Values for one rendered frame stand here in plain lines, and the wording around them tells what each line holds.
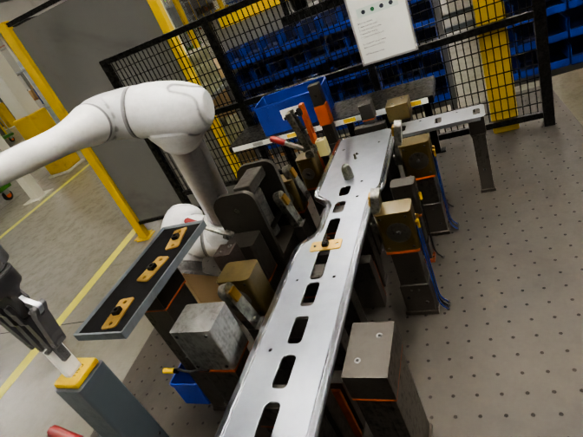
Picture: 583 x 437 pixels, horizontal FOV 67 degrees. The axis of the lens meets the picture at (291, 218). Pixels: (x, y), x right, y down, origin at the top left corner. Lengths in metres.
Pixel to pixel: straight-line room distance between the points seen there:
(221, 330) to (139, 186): 3.22
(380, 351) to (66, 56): 3.40
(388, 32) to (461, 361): 1.27
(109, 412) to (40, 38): 3.27
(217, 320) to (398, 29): 1.38
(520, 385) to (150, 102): 1.05
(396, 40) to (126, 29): 2.11
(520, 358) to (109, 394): 0.88
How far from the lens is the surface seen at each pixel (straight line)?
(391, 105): 1.67
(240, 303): 0.98
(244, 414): 0.86
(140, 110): 1.13
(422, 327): 1.26
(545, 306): 1.27
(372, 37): 1.92
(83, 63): 3.77
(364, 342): 0.81
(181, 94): 1.11
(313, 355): 0.87
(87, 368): 0.92
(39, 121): 8.72
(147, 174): 3.93
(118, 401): 0.97
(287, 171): 1.35
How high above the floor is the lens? 1.62
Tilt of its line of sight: 29 degrees down
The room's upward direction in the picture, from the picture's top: 24 degrees counter-clockwise
